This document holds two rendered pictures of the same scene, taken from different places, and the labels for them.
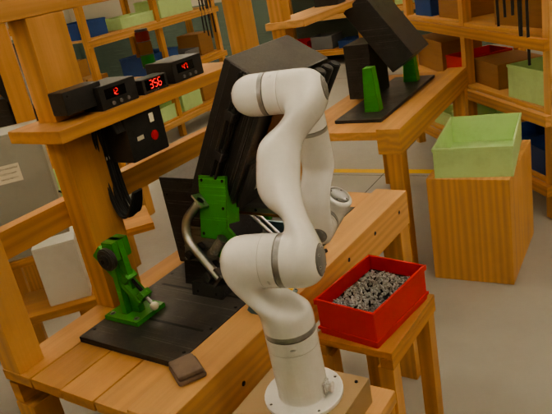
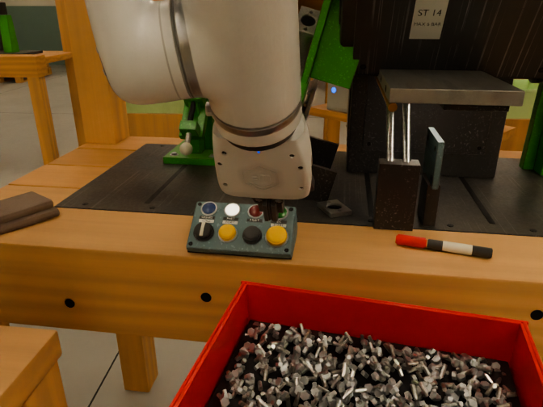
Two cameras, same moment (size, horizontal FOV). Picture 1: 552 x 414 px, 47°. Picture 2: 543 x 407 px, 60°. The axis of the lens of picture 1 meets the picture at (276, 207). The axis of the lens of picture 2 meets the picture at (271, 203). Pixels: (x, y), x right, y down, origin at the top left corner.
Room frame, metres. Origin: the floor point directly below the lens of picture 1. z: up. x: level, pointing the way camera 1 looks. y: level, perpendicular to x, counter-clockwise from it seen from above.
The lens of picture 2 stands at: (1.49, -0.50, 1.22)
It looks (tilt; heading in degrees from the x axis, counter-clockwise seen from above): 23 degrees down; 61
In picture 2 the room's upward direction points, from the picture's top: straight up
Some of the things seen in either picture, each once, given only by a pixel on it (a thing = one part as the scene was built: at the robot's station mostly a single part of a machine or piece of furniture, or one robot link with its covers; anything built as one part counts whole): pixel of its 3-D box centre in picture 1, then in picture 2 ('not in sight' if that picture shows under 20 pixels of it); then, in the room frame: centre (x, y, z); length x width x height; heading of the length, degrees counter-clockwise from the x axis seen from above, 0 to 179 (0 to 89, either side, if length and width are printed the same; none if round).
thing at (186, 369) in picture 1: (186, 368); (18, 211); (1.47, 0.32, 0.91); 0.10 x 0.08 x 0.03; 21
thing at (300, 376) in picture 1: (297, 361); not in sight; (1.26, 0.02, 1.01); 0.19 x 0.19 x 0.18
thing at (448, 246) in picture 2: not in sight; (442, 245); (1.99, -0.10, 0.91); 0.13 x 0.02 x 0.02; 131
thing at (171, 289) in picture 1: (234, 265); (365, 185); (2.09, 0.19, 0.89); 1.10 x 0.42 x 0.02; 143
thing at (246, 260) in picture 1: (266, 283); not in sight; (1.27, 0.05, 1.22); 0.19 x 0.12 x 0.24; 68
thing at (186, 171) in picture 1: (213, 205); (422, 86); (2.26, 0.23, 1.07); 0.30 x 0.18 x 0.34; 143
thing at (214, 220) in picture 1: (219, 204); (335, 40); (1.99, 0.18, 1.17); 0.13 x 0.12 x 0.20; 143
